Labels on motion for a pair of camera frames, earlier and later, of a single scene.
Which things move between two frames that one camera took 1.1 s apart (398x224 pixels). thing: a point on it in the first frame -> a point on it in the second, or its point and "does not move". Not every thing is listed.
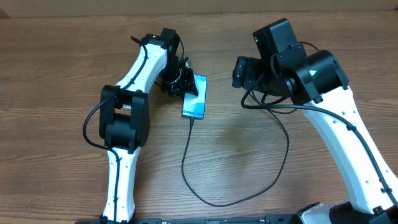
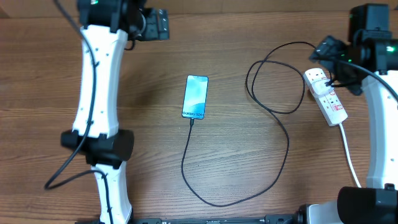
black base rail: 282,220 does not move
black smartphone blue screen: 193,105 does not move
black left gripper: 187,84 -> 153,33
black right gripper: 242,74 -> 325,51
